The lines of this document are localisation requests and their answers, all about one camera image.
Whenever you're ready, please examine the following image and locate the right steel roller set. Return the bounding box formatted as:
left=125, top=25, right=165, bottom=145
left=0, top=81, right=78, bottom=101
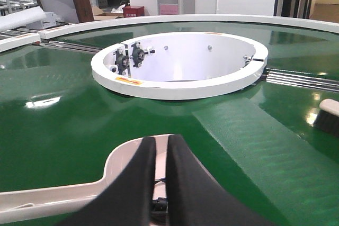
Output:
left=261, top=68, right=338, bottom=93

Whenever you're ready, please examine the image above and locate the white outer conveyor rim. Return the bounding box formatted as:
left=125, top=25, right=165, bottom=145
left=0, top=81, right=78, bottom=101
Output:
left=1, top=14, right=338, bottom=52

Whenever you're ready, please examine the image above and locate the white inner conveyor ring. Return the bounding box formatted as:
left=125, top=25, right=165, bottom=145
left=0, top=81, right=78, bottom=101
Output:
left=90, top=31, right=269, bottom=101

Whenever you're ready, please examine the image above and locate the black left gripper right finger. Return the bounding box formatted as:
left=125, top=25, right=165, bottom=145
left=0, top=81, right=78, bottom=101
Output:
left=166, top=134, right=273, bottom=225

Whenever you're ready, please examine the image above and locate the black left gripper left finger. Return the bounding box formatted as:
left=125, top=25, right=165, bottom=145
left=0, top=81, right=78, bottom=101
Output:
left=57, top=137, right=156, bottom=225

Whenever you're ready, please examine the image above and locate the green conveyor belt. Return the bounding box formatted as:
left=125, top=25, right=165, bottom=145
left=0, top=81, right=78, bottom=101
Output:
left=0, top=21, right=339, bottom=226

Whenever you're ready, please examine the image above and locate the left steel roller set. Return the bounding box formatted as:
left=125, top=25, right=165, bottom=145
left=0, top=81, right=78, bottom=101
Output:
left=33, top=40, right=102, bottom=54

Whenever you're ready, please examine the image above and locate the steel roller set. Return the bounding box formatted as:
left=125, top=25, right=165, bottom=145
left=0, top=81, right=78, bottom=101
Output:
left=261, top=68, right=338, bottom=93
left=33, top=40, right=102, bottom=54

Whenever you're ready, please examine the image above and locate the red box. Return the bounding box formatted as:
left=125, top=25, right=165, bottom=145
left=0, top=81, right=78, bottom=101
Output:
left=123, top=5, right=145, bottom=18

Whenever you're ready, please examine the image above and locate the black USB cable bundle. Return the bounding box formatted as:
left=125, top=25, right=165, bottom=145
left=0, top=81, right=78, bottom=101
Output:
left=150, top=178, right=169, bottom=218

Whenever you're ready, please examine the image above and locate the left black bearing block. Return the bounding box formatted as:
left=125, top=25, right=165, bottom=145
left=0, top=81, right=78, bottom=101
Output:
left=111, top=49, right=129, bottom=75

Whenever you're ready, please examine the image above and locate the black bearing block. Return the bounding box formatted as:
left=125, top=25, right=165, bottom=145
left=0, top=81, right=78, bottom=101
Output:
left=111, top=49, right=129, bottom=75
left=132, top=42, right=155, bottom=68

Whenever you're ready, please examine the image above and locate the right black bearing block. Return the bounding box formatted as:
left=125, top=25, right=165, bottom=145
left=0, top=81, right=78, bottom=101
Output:
left=132, top=42, right=155, bottom=68

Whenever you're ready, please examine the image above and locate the white foam roll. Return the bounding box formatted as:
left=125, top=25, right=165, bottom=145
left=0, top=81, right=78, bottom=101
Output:
left=1, top=6, right=47, bottom=31

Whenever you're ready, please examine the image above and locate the cardboard box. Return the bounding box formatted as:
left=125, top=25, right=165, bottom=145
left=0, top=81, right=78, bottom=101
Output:
left=92, top=6, right=123, bottom=21

